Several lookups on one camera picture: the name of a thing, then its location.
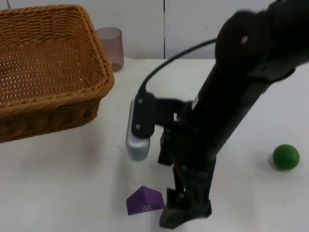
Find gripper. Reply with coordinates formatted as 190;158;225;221
154;96;218;229

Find purple triangular block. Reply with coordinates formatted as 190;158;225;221
126;185;166;216

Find brown wicker basket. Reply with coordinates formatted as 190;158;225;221
0;4;115;145

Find green ball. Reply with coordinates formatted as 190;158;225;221
272;144;300;171

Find clear purple-tinted cup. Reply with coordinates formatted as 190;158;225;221
96;27;125;73

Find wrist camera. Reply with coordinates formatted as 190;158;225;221
125;92;158;162

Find black cable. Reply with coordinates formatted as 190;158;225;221
138;37;219;96

